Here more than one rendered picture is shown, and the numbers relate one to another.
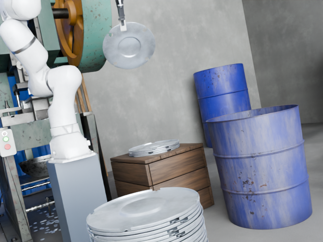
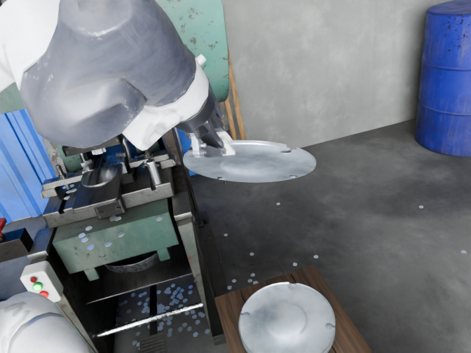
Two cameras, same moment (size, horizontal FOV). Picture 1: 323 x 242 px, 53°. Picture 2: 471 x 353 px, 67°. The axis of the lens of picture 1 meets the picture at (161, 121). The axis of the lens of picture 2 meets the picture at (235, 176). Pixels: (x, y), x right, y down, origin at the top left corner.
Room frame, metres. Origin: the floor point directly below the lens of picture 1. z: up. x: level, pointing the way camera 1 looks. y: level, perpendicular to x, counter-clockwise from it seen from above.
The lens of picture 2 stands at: (1.15, -0.16, 1.32)
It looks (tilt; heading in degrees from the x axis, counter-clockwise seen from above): 30 degrees down; 24
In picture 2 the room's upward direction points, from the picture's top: 11 degrees counter-clockwise
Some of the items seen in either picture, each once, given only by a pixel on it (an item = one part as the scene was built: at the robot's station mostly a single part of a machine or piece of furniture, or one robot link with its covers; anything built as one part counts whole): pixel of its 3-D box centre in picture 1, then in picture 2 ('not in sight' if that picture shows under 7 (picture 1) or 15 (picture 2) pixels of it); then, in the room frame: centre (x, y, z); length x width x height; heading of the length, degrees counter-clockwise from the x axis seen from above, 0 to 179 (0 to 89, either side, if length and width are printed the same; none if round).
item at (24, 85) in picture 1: (31, 88); (96, 141); (2.09, 0.77, 0.86); 0.20 x 0.16 x 0.05; 121
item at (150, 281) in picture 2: (49, 172); (141, 253); (2.10, 0.77, 0.31); 0.43 x 0.42 x 0.01; 121
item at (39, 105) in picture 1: (41, 107); (105, 199); (1.94, 0.68, 0.72); 0.25 x 0.14 x 0.14; 31
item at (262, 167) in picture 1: (259, 163); not in sight; (1.51, -0.41, 0.24); 0.42 x 0.42 x 0.48
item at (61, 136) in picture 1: (69, 141); not in sight; (1.37, 0.39, 0.52); 0.22 x 0.19 x 0.14; 30
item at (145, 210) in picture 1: (143, 206); not in sight; (0.82, 0.09, 0.35); 0.29 x 0.29 x 0.01
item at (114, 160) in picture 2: (34, 103); (106, 167); (2.08, 0.77, 0.76); 0.15 x 0.09 x 0.05; 121
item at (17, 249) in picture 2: not in sight; (20, 256); (1.73, 0.92, 0.62); 0.10 x 0.06 x 0.20; 121
